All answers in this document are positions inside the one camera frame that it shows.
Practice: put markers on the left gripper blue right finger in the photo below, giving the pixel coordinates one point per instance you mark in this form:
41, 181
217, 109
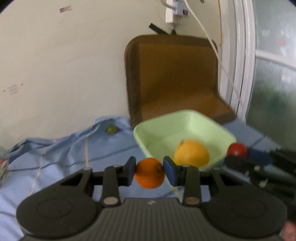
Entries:
187, 176

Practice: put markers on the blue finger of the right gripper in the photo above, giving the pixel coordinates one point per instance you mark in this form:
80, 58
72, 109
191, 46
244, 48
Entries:
260, 157
244, 167

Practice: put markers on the white window frame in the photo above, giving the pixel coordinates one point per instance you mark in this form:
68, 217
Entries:
253, 30

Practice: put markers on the orange mandarin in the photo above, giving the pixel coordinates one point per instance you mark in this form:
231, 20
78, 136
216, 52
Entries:
149, 173

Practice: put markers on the green lime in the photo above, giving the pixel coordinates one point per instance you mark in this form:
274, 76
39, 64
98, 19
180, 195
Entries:
111, 130

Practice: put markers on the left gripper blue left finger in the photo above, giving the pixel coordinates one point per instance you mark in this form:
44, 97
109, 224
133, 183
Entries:
113, 178

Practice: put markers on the white power strip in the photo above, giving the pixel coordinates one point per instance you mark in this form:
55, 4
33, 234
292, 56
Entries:
175, 11

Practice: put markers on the person right hand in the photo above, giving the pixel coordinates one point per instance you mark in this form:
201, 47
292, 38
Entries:
288, 232

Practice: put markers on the large yellow grapefruit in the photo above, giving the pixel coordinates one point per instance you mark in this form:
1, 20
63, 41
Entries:
191, 152

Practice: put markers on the clear plastic bag of fruit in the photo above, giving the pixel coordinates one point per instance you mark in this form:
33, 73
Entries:
4, 165

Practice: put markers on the red cherry tomato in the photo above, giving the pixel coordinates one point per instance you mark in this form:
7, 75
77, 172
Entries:
238, 150

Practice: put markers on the light green plastic basket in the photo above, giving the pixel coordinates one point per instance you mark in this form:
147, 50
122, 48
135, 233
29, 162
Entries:
159, 137

